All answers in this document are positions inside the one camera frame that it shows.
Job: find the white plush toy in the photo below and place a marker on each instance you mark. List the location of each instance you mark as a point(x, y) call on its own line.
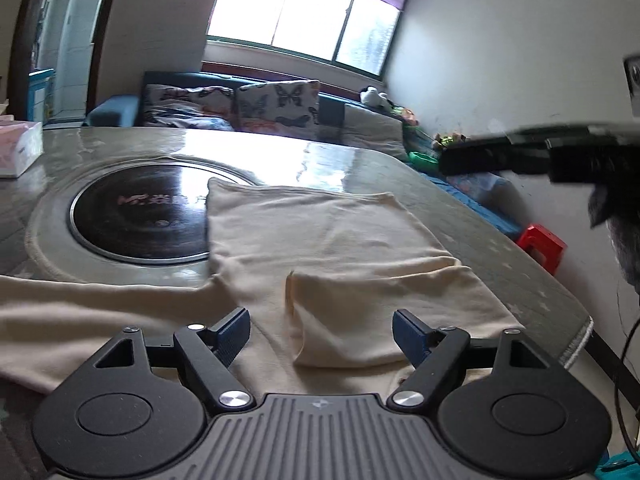
point(375, 96)

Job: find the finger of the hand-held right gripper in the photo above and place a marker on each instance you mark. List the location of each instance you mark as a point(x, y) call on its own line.
point(480, 157)

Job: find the butterfly print pillow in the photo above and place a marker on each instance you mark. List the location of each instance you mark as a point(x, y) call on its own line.
point(277, 107)
point(185, 105)

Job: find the blue play mat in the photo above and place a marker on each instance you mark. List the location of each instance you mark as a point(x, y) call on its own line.
point(475, 200)

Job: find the black round induction cooker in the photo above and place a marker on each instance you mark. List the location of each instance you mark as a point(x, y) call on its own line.
point(145, 210)

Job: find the cream garment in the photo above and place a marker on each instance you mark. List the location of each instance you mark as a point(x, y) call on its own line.
point(325, 240)

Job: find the red plastic stool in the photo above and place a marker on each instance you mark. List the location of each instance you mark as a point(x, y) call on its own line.
point(542, 245)

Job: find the pink tissue box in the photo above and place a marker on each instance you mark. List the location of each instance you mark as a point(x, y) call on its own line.
point(17, 147)

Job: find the grey cushion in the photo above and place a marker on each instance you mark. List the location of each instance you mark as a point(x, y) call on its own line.
point(372, 130)

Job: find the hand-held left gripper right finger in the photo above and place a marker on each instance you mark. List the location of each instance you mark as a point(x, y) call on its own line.
point(407, 334)

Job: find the window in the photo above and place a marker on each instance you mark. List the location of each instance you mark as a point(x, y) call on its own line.
point(300, 10)

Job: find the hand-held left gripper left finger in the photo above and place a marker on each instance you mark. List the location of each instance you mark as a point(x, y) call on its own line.
point(234, 335)

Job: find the blue sofa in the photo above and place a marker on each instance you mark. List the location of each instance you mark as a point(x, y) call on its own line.
point(115, 110)

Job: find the glass door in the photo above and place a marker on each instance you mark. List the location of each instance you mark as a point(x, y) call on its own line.
point(70, 45)

